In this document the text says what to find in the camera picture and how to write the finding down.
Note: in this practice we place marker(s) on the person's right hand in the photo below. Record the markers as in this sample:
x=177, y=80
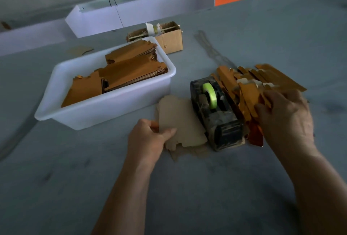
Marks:
x=290, y=121

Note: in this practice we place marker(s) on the person's left hand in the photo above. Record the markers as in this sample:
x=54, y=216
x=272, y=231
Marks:
x=146, y=142

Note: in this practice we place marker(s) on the pile of beige blanks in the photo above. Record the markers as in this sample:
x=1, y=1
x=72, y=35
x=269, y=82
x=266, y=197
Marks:
x=181, y=115

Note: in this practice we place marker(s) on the pile of gold boxes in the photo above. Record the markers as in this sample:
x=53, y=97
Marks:
x=238, y=88

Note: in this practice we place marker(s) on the gold cartons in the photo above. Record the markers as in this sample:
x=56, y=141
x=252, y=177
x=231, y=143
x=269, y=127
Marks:
x=133, y=68

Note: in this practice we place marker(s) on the person's left forearm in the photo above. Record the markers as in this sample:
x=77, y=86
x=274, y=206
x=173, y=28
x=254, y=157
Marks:
x=122, y=202

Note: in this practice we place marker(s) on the person's right forearm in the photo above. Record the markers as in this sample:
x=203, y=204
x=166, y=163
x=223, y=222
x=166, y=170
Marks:
x=322, y=191

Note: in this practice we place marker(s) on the white plastic bin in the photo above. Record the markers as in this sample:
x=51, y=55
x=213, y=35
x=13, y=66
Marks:
x=103, y=112

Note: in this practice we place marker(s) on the black tape dispenser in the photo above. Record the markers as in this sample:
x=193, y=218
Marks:
x=222, y=126

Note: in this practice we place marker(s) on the green tape roll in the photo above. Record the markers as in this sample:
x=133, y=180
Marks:
x=210, y=95

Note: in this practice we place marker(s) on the small cardboard box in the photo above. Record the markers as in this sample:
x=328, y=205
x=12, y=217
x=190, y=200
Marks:
x=172, y=41

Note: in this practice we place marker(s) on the long white tray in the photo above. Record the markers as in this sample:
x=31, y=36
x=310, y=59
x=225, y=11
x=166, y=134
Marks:
x=165, y=3
x=30, y=37

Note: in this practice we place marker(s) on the small brown object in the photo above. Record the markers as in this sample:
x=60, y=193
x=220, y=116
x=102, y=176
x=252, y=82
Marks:
x=5, y=25

